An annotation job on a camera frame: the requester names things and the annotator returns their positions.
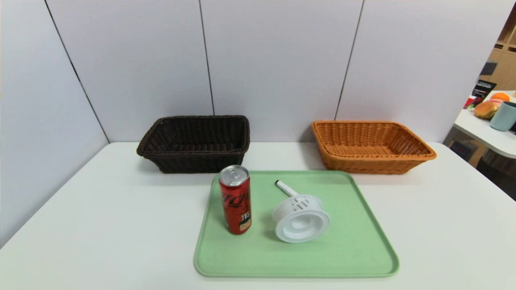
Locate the white marker pen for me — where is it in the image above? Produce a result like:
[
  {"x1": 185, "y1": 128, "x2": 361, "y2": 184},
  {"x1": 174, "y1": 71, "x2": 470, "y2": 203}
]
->
[{"x1": 275, "y1": 180, "x2": 299, "y2": 197}]

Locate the wooden shelf unit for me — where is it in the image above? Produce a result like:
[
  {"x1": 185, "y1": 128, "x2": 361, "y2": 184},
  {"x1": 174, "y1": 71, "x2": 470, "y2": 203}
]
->
[{"x1": 480, "y1": 4, "x2": 516, "y2": 91}]

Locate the white plastic sink strainer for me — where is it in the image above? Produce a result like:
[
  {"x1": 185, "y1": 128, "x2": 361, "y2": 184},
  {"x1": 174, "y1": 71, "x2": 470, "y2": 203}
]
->
[{"x1": 273, "y1": 195, "x2": 331, "y2": 244}]

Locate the red soda can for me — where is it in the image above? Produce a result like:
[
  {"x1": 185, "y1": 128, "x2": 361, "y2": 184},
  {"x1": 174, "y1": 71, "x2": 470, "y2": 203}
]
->
[{"x1": 218, "y1": 165, "x2": 252, "y2": 235}]

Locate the white side table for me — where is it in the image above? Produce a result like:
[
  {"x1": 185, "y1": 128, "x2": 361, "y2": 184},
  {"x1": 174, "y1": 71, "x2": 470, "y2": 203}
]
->
[{"x1": 453, "y1": 90, "x2": 516, "y2": 159}]

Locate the black printed box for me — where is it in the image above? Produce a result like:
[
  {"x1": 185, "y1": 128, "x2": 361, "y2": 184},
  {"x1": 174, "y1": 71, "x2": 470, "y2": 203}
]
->
[{"x1": 471, "y1": 80, "x2": 497, "y2": 99}]

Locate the orange wicker basket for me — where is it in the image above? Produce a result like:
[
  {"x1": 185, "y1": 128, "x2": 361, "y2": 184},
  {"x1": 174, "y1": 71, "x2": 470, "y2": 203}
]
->
[{"x1": 311, "y1": 120, "x2": 437, "y2": 175}]

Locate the brown bread bun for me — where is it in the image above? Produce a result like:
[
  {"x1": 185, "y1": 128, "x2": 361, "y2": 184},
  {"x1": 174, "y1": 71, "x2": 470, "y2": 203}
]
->
[{"x1": 474, "y1": 101, "x2": 500, "y2": 120}]

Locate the teal cup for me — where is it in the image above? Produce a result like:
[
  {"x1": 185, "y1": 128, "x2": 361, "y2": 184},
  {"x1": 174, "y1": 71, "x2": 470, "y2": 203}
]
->
[{"x1": 490, "y1": 101, "x2": 516, "y2": 132}]

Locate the dark brown wicker basket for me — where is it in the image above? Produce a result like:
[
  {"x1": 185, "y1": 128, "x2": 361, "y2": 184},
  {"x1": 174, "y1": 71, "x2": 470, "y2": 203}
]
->
[{"x1": 136, "y1": 115, "x2": 251, "y2": 174}]

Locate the light green plastic tray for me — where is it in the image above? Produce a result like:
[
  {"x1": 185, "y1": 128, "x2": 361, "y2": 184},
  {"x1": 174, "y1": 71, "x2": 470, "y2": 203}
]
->
[{"x1": 193, "y1": 170, "x2": 400, "y2": 278}]

